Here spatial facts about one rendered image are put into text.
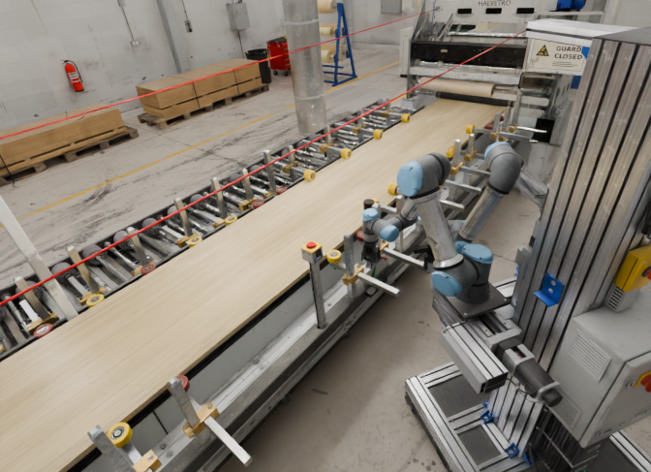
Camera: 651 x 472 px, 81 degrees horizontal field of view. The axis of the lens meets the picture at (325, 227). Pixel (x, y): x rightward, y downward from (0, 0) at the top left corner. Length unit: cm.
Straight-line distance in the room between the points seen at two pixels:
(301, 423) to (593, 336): 169
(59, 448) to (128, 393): 26
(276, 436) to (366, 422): 54
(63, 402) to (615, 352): 197
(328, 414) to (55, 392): 143
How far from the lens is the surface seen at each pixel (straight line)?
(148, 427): 192
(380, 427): 253
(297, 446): 252
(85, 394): 194
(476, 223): 179
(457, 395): 244
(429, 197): 144
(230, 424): 184
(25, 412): 204
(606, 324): 154
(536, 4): 444
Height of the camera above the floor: 225
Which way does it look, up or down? 35 degrees down
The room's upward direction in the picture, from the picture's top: 6 degrees counter-clockwise
